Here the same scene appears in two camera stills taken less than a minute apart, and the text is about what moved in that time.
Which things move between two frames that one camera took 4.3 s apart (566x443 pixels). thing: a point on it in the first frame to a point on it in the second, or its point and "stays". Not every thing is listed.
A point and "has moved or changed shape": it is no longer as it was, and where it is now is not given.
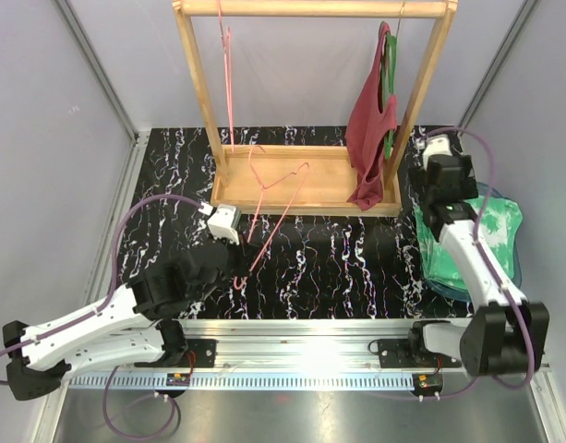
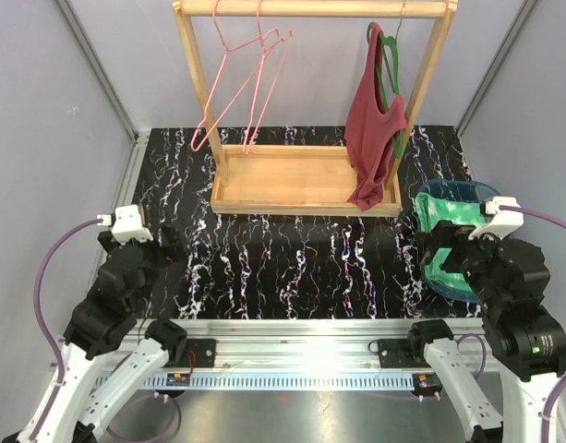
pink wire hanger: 306,165 to 267,42
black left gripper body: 236,266 to 154,256
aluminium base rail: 330,353 stays
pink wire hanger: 227,50 has moved or changed shape
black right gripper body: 468,185 to 471,257
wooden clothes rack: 299,180 stays
